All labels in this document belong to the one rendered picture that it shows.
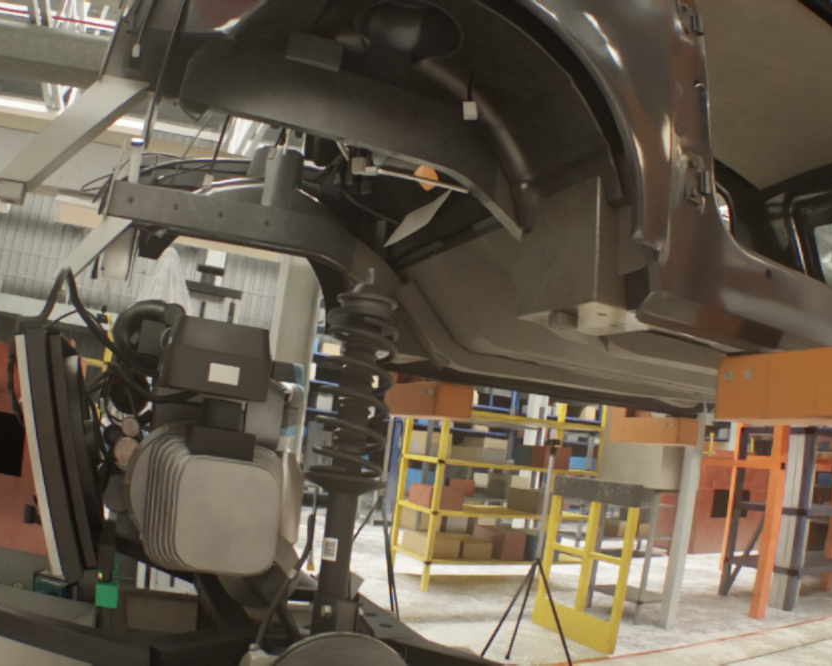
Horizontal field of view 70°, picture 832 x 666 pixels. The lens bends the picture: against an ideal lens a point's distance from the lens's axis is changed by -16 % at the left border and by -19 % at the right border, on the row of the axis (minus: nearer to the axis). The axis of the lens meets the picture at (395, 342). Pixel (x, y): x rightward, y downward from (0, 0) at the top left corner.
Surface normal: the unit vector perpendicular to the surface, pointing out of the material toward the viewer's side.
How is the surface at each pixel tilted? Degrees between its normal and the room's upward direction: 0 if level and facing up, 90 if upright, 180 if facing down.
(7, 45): 90
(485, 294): 103
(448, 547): 90
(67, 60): 90
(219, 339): 79
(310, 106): 90
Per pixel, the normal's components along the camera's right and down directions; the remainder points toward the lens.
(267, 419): 0.69, -0.01
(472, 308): 0.22, 0.11
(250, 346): 0.40, -0.27
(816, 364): -0.92, -0.17
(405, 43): 0.11, -0.07
